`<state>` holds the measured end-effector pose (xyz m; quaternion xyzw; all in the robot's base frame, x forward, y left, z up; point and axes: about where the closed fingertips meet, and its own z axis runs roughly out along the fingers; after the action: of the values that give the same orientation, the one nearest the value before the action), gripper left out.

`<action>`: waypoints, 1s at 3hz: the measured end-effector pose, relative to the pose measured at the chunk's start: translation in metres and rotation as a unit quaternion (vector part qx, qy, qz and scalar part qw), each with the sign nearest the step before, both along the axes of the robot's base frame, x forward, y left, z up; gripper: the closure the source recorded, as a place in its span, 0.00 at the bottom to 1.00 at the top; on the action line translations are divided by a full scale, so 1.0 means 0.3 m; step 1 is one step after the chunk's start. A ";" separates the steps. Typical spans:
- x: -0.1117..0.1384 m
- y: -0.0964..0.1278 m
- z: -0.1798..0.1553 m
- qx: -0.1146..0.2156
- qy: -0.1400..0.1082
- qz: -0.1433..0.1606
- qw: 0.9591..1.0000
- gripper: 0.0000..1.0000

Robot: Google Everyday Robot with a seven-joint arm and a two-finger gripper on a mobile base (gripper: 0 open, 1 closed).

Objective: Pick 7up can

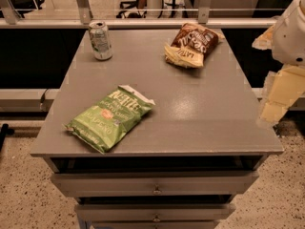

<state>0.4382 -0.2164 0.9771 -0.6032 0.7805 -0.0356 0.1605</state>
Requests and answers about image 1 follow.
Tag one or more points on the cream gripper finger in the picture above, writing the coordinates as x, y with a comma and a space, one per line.
280, 92
265, 40

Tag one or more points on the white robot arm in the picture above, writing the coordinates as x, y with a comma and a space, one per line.
286, 40

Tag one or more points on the brown and cream chips bag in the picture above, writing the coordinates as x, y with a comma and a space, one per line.
192, 45

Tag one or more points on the grey drawer cabinet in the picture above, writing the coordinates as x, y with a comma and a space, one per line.
202, 121

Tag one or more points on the black office chair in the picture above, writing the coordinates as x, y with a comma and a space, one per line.
132, 0

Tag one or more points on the green kettle chips bag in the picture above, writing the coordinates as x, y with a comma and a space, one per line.
106, 122

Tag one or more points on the grey drawer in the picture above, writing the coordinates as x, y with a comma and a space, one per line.
158, 184
154, 212

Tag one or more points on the top grey drawer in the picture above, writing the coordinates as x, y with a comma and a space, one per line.
158, 184

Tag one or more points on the metal railing frame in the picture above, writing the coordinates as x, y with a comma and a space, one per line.
81, 15

